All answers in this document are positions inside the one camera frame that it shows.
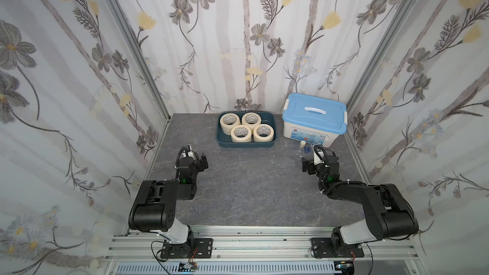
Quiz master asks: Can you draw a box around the glass flask with stopper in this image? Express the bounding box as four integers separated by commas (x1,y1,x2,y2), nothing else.
298,140,307,158

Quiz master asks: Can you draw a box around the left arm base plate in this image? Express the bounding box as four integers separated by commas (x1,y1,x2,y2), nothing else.
157,238,213,260

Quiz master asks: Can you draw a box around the small circuit board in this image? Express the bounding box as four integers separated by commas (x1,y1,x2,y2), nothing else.
178,262,198,272

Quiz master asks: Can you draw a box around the glass cylinder with blue base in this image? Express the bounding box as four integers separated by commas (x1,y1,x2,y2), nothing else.
301,147,314,162

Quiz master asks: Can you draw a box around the cream tape roll one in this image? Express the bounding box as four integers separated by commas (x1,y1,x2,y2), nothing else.
220,113,241,136

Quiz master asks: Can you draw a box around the cream tape roll four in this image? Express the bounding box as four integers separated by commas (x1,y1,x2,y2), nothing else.
253,123,275,143

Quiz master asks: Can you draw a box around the teal plastic storage tray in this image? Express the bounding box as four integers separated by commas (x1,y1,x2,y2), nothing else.
216,112,277,148

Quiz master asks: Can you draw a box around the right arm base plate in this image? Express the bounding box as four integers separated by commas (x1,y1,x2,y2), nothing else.
310,238,365,258

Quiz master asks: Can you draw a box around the cream tape roll two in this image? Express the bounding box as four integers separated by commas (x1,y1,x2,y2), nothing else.
241,112,262,131

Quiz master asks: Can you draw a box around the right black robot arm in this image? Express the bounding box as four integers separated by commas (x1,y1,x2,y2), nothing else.
301,145,419,258

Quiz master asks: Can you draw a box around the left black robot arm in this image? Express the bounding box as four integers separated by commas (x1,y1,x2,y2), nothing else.
128,145,213,263

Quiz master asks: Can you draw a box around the cream tape roll three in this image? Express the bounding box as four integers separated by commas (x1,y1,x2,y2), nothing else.
230,125,253,143

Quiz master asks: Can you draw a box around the white box with blue lid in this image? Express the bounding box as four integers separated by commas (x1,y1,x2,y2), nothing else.
282,93,348,148

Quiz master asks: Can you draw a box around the aluminium rail frame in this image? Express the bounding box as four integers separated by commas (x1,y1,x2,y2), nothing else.
103,225,427,274

